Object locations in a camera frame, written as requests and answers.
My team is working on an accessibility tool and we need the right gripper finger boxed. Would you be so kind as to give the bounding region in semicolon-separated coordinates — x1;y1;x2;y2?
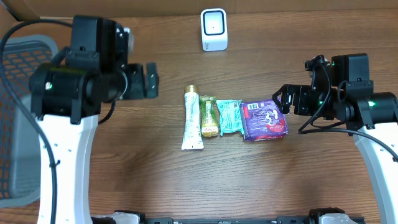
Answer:
272;98;284;114
272;84;288;100

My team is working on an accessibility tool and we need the purple sanitary pad pack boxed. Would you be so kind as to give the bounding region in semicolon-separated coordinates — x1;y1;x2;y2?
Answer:
240;99;289;142

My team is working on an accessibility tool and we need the teal wet wipes pack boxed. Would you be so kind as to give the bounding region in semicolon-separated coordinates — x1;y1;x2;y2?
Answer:
216;100;244;136

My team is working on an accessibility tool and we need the green gold snack packet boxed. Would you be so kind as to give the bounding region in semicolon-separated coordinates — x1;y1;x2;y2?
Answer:
200;95;219;138

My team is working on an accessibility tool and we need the white tube gold cap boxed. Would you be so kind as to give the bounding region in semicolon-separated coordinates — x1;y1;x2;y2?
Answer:
181;85;204;150

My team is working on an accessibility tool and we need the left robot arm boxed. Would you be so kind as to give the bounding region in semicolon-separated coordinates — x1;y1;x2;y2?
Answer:
29;16;159;223

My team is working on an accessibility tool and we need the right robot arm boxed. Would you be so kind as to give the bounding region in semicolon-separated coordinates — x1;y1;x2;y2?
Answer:
272;53;397;223

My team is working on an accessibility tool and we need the white barcode scanner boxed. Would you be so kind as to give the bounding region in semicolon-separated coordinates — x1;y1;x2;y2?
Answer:
200;8;228;52

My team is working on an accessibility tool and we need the cardboard back panel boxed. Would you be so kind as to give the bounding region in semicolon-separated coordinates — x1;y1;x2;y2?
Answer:
1;0;397;20

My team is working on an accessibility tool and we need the grey plastic basket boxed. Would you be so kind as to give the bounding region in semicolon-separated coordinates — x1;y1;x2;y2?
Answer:
1;35;58;208

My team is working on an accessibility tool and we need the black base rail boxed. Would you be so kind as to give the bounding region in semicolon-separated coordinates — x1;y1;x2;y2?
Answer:
143;216;316;224

